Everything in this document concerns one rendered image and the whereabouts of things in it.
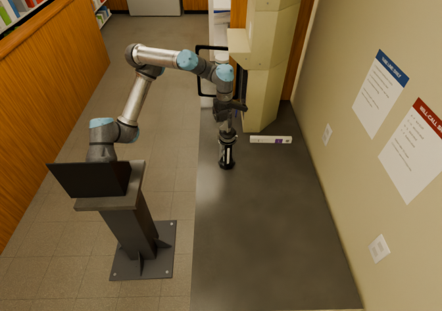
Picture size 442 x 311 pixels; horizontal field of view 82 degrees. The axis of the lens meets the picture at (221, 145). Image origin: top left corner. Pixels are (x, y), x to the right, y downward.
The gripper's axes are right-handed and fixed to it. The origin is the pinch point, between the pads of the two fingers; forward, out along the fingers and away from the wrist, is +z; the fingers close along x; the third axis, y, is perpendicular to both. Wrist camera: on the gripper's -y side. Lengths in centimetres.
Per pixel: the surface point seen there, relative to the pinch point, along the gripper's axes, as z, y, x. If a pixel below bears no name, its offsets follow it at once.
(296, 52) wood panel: -10, -64, -50
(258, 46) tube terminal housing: -31.5, -22.3, -22.7
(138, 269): 121, 73, 12
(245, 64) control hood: -21.3, -16.9, -24.1
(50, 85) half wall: 63, 141, -181
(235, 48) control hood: -28.0, -12.7, -29.7
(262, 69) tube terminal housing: -18.5, -25.9, -21.8
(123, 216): 51, 66, 6
